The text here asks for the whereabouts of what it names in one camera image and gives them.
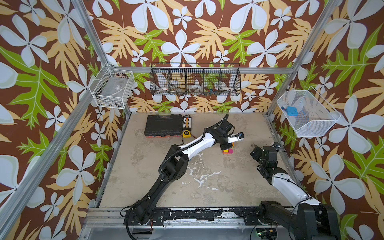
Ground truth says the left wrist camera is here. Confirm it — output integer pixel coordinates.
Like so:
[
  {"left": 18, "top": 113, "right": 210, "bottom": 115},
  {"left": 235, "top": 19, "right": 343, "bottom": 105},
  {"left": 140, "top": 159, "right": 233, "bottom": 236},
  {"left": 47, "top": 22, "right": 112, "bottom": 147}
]
[{"left": 228, "top": 132, "right": 245, "bottom": 144}]

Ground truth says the black and red tool case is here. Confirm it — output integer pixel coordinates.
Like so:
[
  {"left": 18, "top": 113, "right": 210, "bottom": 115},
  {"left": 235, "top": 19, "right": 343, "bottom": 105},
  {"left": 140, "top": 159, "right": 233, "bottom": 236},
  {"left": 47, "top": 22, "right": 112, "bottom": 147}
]
[{"left": 144, "top": 114, "right": 183, "bottom": 137}]

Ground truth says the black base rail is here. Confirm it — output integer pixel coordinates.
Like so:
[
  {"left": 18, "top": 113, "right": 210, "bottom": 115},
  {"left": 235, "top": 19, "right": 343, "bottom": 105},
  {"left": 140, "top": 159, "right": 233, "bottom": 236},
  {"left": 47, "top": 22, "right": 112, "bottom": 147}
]
[{"left": 146, "top": 206, "right": 286, "bottom": 226}]

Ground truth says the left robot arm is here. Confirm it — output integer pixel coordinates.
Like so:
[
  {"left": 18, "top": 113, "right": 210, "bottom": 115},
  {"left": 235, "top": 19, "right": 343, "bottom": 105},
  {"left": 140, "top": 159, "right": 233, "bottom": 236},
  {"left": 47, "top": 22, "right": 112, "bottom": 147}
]
[{"left": 125, "top": 114, "right": 245, "bottom": 226}]

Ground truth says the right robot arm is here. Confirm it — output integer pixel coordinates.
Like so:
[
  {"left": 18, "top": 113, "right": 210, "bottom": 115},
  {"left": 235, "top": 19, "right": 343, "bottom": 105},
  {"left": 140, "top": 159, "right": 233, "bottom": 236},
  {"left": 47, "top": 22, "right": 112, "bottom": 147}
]
[{"left": 250, "top": 143, "right": 341, "bottom": 240}]

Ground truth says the white wire basket left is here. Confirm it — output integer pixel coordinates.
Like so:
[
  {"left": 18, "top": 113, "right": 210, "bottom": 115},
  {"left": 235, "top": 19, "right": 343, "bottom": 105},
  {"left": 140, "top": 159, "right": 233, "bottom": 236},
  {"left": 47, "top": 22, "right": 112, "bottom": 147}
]
[{"left": 90, "top": 64, "right": 135, "bottom": 110}]

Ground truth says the white wire basket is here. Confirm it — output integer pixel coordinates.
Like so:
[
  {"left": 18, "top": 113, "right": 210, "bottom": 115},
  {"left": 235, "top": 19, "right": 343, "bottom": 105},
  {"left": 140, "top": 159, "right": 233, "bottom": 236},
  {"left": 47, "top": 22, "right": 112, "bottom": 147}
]
[
  {"left": 90, "top": 64, "right": 135, "bottom": 110},
  {"left": 277, "top": 87, "right": 341, "bottom": 138}
]

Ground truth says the yellow tape measure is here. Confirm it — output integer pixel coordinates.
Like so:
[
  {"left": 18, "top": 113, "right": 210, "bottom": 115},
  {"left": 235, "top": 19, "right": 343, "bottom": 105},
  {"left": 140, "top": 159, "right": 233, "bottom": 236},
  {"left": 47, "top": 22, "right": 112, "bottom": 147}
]
[{"left": 183, "top": 130, "right": 191, "bottom": 138}]

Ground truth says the black wire basket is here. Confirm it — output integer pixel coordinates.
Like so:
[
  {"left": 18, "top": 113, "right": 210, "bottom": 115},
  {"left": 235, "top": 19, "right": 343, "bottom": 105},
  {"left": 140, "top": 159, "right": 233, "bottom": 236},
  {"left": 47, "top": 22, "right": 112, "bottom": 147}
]
[{"left": 149, "top": 63, "right": 242, "bottom": 96}]

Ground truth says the blue object in basket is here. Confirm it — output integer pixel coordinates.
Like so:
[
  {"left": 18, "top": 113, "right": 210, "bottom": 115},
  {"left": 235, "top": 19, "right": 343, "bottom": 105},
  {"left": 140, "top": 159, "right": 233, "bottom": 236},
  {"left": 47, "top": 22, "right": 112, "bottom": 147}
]
[{"left": 285, "top": 107, "right": 299, "bottom": 117}]

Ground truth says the white wire basket right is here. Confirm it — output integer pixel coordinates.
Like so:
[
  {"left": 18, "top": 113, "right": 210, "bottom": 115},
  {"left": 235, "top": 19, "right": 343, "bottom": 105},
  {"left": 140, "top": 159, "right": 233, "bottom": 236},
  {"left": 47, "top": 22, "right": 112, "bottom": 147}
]
[{"left": 277, "top": 87, "right": 341, "bottom": 138}]

